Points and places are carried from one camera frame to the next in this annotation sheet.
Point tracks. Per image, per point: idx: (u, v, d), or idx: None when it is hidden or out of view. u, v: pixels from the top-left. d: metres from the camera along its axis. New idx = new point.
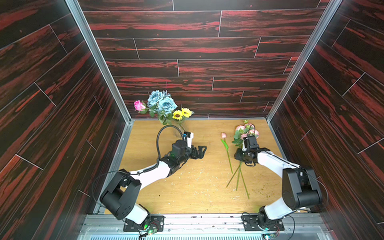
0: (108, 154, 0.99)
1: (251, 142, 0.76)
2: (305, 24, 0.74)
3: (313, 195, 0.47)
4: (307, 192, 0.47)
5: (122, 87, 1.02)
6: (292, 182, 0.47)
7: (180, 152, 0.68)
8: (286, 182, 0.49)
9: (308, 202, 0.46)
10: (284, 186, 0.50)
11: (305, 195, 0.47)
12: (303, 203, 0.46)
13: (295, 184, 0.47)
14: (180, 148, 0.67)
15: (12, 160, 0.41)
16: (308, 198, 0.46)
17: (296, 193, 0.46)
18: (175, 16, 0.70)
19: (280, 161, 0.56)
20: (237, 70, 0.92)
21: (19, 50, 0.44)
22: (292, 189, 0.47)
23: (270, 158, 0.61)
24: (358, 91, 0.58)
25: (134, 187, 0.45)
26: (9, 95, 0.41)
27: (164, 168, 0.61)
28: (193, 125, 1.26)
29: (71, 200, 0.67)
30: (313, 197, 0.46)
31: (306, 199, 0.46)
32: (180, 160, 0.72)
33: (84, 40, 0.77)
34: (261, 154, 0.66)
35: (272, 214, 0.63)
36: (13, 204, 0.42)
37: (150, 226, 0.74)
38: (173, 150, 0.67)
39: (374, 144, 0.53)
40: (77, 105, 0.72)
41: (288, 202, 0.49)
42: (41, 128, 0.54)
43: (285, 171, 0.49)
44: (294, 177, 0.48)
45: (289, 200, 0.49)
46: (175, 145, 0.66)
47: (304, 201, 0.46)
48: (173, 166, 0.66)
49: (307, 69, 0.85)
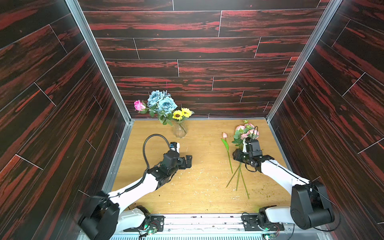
0: (108, 154, 0.99)
1: (254, 148, 0.71)
2: (305, 24, 0.74)
3: (325, 214, 0.44)
4: (318, 210, 0.44)
5: (122, 87, 1.02)
6: (303, 202, 0.44)
7: (171, 163, 0.66)
8: (295, 200, 0.46)
9: (319, 221, 0.43)
10: (293, 204, 0.47)
11: (317, 214, 0.44)
12: (315, 224, 0.43)
13: (307, 204, 0.44)
14: (171, 159, 0.64)
15: (12, 160, 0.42)
16: (320, 217, 0.43)
17: (308, 213, 0.43)
18: (175, 16, 0.70)
19: (289, 176, 0.52)
20: (236, 70, 0.92)
21: (19, 50, 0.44)
22: (304, 208, 0.43)
23: (278, 171, 0.56)
24: (358, 91, 0.58)
25: (113, 213, 0.42)
26: (9, 95, 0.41)
27: (152, 181, 0.58)
28: (193, 125, 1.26)
29: (71, 200, 0.68)
30: (325, 216, 0.44)
31: (317, 220, 0.43)
32: (170, 171, 0.68)
33: (84, 40, 0.77)
34: (266, 164, 0.61)
35: (273, 217, 0.62)
36: (13, 204, 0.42)
37: (150, 226, 0.74)
38: (164, 161, 0.64)
39: (374, 144, 0.53)
40: (77, 105, 0.72)
41: (299, 220, 0.46)
42: (41, 128, 0.54)
43: (295, 188, 0.45)
44: (306, 196, 0.44)
45: (299, 218, 0.45)
46: (166, 155, 0.64)
47: (316, 221, 0.43)
48: (163, 178, 0.62)
49: (307, 69, 0.85)
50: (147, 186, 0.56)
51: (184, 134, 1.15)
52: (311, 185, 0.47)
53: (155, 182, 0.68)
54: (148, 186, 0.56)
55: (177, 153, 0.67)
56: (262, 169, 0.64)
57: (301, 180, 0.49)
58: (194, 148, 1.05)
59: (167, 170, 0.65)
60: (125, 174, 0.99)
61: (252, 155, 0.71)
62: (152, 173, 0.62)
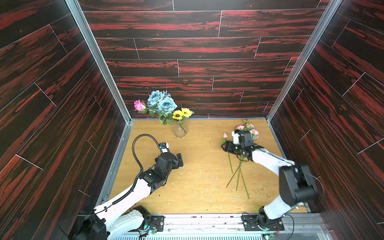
0: (108, 154, 0.99)
1: (247, 138, 0.75)
2: (305, 24, 0.74)
3: (311, 192, 0.48)
4: (304, 187, 0.48)
5: (122, 87, 1.02)
6: (288, 178, 0.48)
7: (166, 166, 0.63)
8: (282, 179, 0.50)
9: (304, 198, 0.47)
10: (280, 183, 0.51)
11: (302, 191, 0.48)
12: (300, 200, 0.47)
13: (291, 180, 0.48)
14: (166, 161, 0.61)
15: (12, 160, 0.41)
16: (305, 193, 0.47)
17: (293, 189, 0.47)
18: (175, 16, 0.70)
19: (276, 159, 0.56)
20: (236, 70, 0.92)
21: (19, 50, 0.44)
22: (288, 184, 0.47)
23: (266, 157, 0.60)
24: (358, 91, 0.58)
25: (98, 230, 0.40)
26: (9, 95, 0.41)
27: (145, 187, 0.55)
28: (193, 125, 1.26)
29: (71, 200, 0.67)
30: (311, 193, 0.47)
31: (303, 196, 0.47)
32: (165, 175, 0.65)
33: (84, 40, 0.77)
34: (257, 152, 0.66)
35: (272, 214, 0.63)
36: (13, 204, 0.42)
37: (150, 226, 0.74)
38: (158, 163, 0.62)
39: (374, 144, 0.53)
40: (77, 105, 0.72)
41: (286, 200, 0.50)
42: (41, 128, 0.54)
43: (281, 169, 0.49)
44: (291, 173, 0.48)
45: (286, 197, 0.49)
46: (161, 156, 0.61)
47: (300, 197, 0.47)
48: (158, 181, 0.60)
49: (307, 69, 0.85)
50: (140, 193, 0.54)
51: (184, 134, 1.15)
52: (296, 166, 0.52)
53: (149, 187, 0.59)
54: (140, 193, 0.53)
55: (173, 156, 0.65)
56: (253, 157, 0.68)
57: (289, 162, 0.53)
58: (194, 148, 1.04)
59: (162, 173, 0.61)
60: (125, 174, 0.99)
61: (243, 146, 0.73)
62: (145, 177, 0.59)
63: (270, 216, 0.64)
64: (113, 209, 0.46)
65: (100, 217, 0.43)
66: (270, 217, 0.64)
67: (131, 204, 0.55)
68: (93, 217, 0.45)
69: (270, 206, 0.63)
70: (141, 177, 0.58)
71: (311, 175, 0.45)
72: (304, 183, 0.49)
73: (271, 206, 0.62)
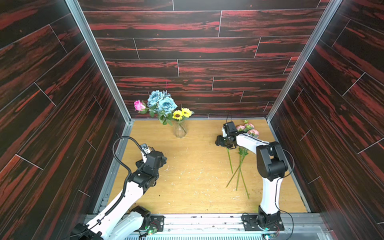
0: (108, 154, 1.00)
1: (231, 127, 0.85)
2: (305, 24, 0.74)
3: (282, 165, 0.57)
4: (276, 162, 0.58)
5: (122, 87, 1.02)
6: (263, 156, 0.57)
7: (156, 163, 0.63)
8: (258, 156, 0.59)
9: (276, 171, 0.57)
10: (257, 159, 0.60)
11: (274, 165, 0.57)
12: (274, 172, 0.57)
13: (266, 157, 0.57)
14: (155, 158, 0.61)
15: (12, 160, 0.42)
16: (276, 167, 0.57)
17: (268, 165, 0.57)
18: (175, 16, 0.70)
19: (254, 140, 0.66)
20: (237, 70, 0.92)
21: (19, 50, 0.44)
22: (264, 161, 0.57)
23: (247, 140, 0.69)
24: (358, 91, 0.59)
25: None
26: (9, 95, 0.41)
27: (136, 189, 0.53)
28: (193, 125, 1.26)
29: (71, 200, 0.67)
30: (280, 165, 0.57)
31: (276, 169, 0.57)
32: (155, 172, 0.64)
33: (84, 40, 0.77)
34: (240, 137, 0.74)
35: (266, 208, 0.66)
36: (13, 203, 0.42)
37: (150, 226, 0.74)
38: (146, 162, 0.61)
39: (374, 144, 0.53)
40: (77, 105, 0.72)
41: (262, 173, 0.59)
42: (41, 128, 0.54)
43: (257, 148, 0.58)
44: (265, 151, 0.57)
45: (262, 172, 0.59)
46: (149, 154, 0.61)
47: (273, 170, 0.56)
48: (149, 179, 0.59)
49: (307, 69, 0.85)
50: (132, 196, 0.52)
51: (184, 134, 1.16)
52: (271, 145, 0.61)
53: (141, 187, 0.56)
54: (132, 195, 0.52)
55: (160, 152, 0.65)
56: (237, 142, 0.77)
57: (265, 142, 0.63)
58: (194, 148, 1.04)
59: (152, 171, 0.61)
60: (125, 174, 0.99)
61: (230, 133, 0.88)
62: (135, 179, 0.57)
63: (266, 211, 0.66)
64: (106, 220, 0.44)
65: (96, 231, 0.41)
66: (266, 213, 0.66)
67: (125, 210, 0.50)
68: (88, 232, 0.44)
69: (263, 200, 0.67)
70: (130, 180, 0.56)
71: (282, 151, 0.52)
72: (276, 158, 0.60)
73: (263, 199, 0.67)
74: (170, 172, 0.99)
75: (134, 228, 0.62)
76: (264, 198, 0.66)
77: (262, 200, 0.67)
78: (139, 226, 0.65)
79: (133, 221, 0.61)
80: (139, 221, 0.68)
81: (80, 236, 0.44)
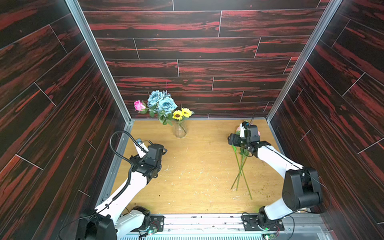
0: (108, 154, 0.99)
1: (253, 134, 0.71)
2: (305, 24, 0.74)
3: (314, 197, 0.46)
4: (307, 193, 0.47)
5: (122, 88, 1.03)
6: (295, 185, 0.46)
7: (158, 154, 0.65)
8: (288, 184, 0.48)
9: (307, 203, 0.46)
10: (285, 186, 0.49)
11: (304, 195, 0.47)
12: (303, 204, 0.46)
13: (297, 187, 0.46)
14: (156, 149, 0.64)
15: (12, 160, 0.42)
16: (308, 199, 0.46)
17: (298, 195, 0.46)
18: (175, 16, 0.70)
19: (284, 162, 0.53)
20: (236, 70, 0.92)
21: (19, 50, 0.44)
22: (294, 191, 0.46)
23: (273, 156, 0.58)
24: (358, 91, 0.58)
25: (107, 226, 0.40)
26: (9, 95, 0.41)
27: (141, 177, 0.55)
28: (193, 125, 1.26)
29: (71, 200, 0.67)
30: (314, 198, 0.46)
31: (307, 201, 0.46)
32: (157, 164, 0.67)
33: (84, 40, 0.77)
34: (266, 152, 0.61)
35: (272, 215, 0.63)
36: (13, 204, 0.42)
37: (150, 226, 0.74)
38: (148, 154, 0.64)
39: (374, 144, 0.53)
40: (77, 105, 0.72)
41: (289, 203, 0.49)
42: (41, 129, 0.54)
43: (287, 173, 0.47)
44: (297, 179, 0.46)
45: (290, 202, 0.48)
46: (151, 146, 0.63)
47: (304, 202, 0.46)
48: (152, 170, 0.61)
49: (307, 69, 0.85)
50: (137, 184, 0.54)
51: (184, 134, 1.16)
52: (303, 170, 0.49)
53: (145, 177, 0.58)
54: (137, 183, 0.54)
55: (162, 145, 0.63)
56: (259, 156, 0.65)
57: (295, 165, 0.51)
58: (194, 148, 1.04)
59: (154, 162, 0.63)
60: (126, 174, 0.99)
61: (249, 140, 0.74)
62: (138, 169, 0.59)
63: (272, 217, 0.63)
64: (115, 204, 0.45)
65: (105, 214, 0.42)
66: (270, 218, 0.64)
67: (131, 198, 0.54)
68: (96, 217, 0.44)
69: (270, 206, 0.63)
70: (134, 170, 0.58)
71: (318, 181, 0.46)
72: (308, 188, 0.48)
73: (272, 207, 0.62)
74: (170, 172, 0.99)
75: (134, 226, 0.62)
76: (274, 208, 0.61)
77: (269, 207, 0.64)
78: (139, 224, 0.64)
79: (136, 219, 0.62)
80: (140, 220, 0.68)
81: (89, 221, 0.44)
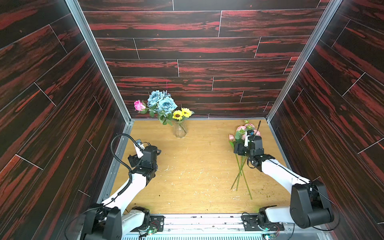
0: (108, 154, 0.99)
1: (257, 146, 0.69)
2: (305, 24, 0.74)
3: (324, 214, 0.44)
4: (317, 210, 0.44)
5: (122, 87, 1.02)
6: (303, 202, 0.44)
7: (153, 156, 0.68)
8: (296, 199, 0.45)
9: (317, 220, 0.43)
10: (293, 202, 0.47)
11: (314, 213, 0.44)
12: (314, 222, 0.43)
13: (306, 203, 0.44)
14: (151, 153, 0.67)
15: (12, 160, 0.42)
16: (317, 216, 0.43)
17: (307, 212, 0.43)
18: (175, 16, 0.70)
19: (289, 175, 0.52)
20: (236, 70, 0.92)
21: (19, 50, 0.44)
22: (302, 208, 0.43)
23: (277, 170, 0.56)
24: (358, 91, 0.58)
25: (116, 216, 0.42)
26: (9, 95, 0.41)
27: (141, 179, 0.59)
28: (193, 125, 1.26)
29: (71, 200, 0.67)
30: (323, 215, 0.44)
31: (317, 219, 0.43)
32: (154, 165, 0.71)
33: (84, 40, 0.77)
34: (271, 166, 0.60)
35: (273, 218, 0.62)
36: (13, 204, 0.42)
37: (150, 226, 0.74)
38: (143, 157, 0.66)
39: (374, 144, 0.53)
40: (77, 105, 0.72)
41: (298, 220, 0.46)
42: (41, 129, 0.54)
43: (294, 188, 0.45)
44: (305, 195, 0.44)
45: (299, 218, 0.45)
46: (145, 150, 0.66)
47: (314, 220, 0.43)
48: (150, 172, 0.65)
49: (307, 69, 0.85)
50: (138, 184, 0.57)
51: (184, 134, 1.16)
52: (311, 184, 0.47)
53: (144, 178, 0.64)
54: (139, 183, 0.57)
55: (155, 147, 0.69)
56: (263, 169, 0.63)
57: (302, 179, 0.49)
58: (194, 148, 1.04)
59: (151, 164, 0.67)
60: (126, 174, 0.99)
61: (252, 154, 0.73)
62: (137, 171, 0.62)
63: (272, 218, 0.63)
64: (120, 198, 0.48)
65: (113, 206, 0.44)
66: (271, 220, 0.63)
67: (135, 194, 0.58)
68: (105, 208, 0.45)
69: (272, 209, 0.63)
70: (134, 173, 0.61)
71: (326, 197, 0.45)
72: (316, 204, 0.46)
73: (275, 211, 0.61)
74: (170, 172, 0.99)
75: (134, 225, 0.61)
76: (276, 213, 0.60)
77: (272, 210, 0.63)
78: (141, 223, 0.65)
79: (138, 218, 0.62)
80: (140, 219, 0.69)
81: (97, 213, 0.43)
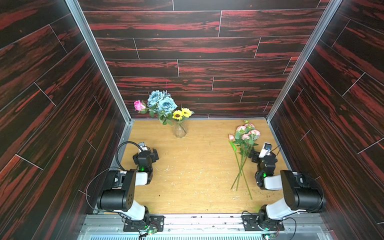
0: (108, 155, 0.98)
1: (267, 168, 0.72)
2: (305, 24, 0.74)
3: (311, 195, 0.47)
4: (305, 191, 0.48)
5: (122, 87, 1.02)
6: (289, 179, 0.51)
7: (147, 160, 0.76)
8: (285, 181, 0.52)
9: (305, 198, 0.46)
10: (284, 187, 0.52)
11: (302, 192, 0.47)
12: (300, 197, 0.46)
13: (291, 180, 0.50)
14: (146, 158, 0.74)
15: (12, 160, 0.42)
16: (305, 195, 0.47)
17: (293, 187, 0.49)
18: (175, 16, 0.70)
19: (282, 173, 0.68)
20: (236, 70, 0.92)
21: (19, 50, 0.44)
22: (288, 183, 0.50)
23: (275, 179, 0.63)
24: (358, 91, 0.59)
25: (132, 173, 0.52)
26: (9, 95, 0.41)
27: (142, 181, 0.67)
28: (193, 125, 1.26)
29: (71, 199, 0.67)
30: (310, 195, 0.47)
31: (303, 195, 0.47)
32: (149, 166, 0.78)
33: (84, 40, 0.77)
34: (271, 178, 0.66)
35: (272, 213, 0.63)
36: (13, 204, 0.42)
37: (150, 226, 0.74)
38: (141, 162, 0.73)
39: (374, 144, 0.53)
40: (77, 105, 0.72)
41: (289, 202, 0.49)
42: (41, 129, 0.54)
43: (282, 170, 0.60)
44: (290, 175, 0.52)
45: (289, 198, 0.49)
46: (141, 156, 0.73)
47: (300, 195, 0.47)
48: (149, 174, 0.74)
49: (307, 69, 0.85)
50: (141, 182, 0.65)
51: (184, 134, 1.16)
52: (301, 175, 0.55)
53: (145, 180, 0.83)
54: (141, 181, 0.65)
55: (149, 152, 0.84)
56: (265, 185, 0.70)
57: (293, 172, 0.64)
58: (194, 148, 1.04)
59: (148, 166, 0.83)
60: None
61: (259, 175, 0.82)
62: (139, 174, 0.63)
63: (271, 213, 0.64)
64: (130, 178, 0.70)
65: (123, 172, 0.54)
66: (269, 215, 0.65)
67: (141, 184, 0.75)
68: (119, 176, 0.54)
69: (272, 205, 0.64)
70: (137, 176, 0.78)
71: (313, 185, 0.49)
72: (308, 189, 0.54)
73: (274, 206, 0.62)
74: (170, 172, 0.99)
75: (135, 217, 0.62)
76: (275, 207, 0.61)
77: (271, 205, 0.64)
78: (141, 219, 0.65)
79: (140, 211, 0.65)
80: (141, 214, 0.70)
81: (113, 178, 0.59)
